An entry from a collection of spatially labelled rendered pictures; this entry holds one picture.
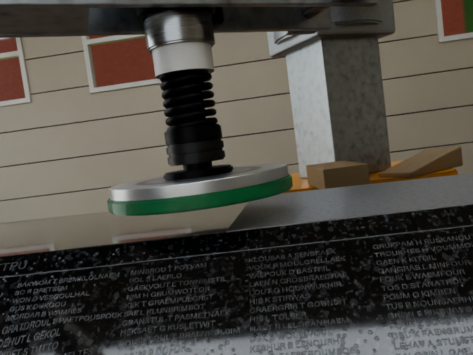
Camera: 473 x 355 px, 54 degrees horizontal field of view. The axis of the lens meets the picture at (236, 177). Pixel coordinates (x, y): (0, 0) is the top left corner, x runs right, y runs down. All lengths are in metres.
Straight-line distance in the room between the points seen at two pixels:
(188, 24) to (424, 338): 0.39
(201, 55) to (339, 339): 0.33
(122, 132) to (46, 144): 1.17
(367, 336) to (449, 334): 0.07
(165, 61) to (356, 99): 0.85
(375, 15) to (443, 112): 5.74
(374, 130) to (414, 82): 5.61
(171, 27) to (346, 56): 0.84
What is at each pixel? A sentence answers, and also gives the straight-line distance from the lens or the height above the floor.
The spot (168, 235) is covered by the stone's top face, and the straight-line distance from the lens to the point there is 0.52.
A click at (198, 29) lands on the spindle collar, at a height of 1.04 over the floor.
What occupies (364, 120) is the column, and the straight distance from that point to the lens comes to 1.33.
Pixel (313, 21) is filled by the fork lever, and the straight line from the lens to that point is 0.70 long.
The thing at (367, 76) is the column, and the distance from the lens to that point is 1.35.
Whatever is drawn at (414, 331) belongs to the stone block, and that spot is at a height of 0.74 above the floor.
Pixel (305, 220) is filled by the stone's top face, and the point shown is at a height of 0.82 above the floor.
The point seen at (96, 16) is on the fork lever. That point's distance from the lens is 0.62.
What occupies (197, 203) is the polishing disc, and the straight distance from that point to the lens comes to 0.46.
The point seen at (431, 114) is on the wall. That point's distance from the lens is 6.98.
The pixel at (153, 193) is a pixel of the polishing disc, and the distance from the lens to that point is 0.47.
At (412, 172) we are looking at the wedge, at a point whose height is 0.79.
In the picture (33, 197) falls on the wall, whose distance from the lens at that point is 7.65.
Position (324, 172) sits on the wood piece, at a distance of 1.04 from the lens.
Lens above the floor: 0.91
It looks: 4 degrees down
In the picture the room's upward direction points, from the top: 7 degrees counter-clockwise
